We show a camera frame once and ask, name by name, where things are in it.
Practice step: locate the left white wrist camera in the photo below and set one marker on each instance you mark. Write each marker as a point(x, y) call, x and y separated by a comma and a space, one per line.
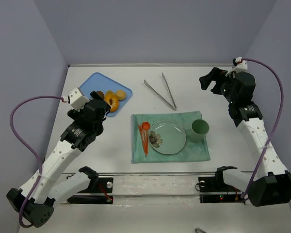
point(77, 99)

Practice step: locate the metal object at bottom edge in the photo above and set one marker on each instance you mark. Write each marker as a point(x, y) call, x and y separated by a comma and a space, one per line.
point(199, 230)

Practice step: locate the green cloth placemat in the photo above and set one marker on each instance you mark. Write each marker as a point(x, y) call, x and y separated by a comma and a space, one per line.
point(192, 151)

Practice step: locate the brown chocolate bread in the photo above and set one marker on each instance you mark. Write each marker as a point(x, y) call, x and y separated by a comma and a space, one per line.
point(100, 93)

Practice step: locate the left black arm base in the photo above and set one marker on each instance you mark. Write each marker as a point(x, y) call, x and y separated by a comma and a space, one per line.
point(98, 191)

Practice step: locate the orange plastic spoon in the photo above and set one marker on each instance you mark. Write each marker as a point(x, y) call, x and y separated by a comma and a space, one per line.
point(146, 127)

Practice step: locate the green cup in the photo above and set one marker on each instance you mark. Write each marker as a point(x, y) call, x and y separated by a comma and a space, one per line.
point(200, 128)

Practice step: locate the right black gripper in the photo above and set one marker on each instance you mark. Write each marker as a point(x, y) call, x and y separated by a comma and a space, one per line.
point(217, 79)

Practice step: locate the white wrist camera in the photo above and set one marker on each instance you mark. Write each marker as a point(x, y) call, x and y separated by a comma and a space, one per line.
point(77, 99)
point(239, 65)

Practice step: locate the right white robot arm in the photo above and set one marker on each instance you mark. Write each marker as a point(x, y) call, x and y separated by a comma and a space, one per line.
point(270, 182)

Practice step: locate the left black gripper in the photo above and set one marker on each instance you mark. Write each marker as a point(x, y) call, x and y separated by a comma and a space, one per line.
point(101, 97)

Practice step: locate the blue plastic tray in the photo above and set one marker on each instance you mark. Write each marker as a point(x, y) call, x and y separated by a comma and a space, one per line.
point(100, 82)

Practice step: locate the metal tongs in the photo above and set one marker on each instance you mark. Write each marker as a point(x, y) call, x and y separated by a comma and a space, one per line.
point(164, 93)

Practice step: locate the green floral plate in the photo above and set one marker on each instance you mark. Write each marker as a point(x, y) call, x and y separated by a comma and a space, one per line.
point(167, 137)

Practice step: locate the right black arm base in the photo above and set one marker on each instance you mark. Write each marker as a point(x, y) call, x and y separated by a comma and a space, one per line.
point(214, 190)

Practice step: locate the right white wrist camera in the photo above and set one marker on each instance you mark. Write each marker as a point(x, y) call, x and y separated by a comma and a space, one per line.
point(239, 65)

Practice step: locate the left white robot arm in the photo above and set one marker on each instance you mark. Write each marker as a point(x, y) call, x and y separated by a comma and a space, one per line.
point(36, 199)

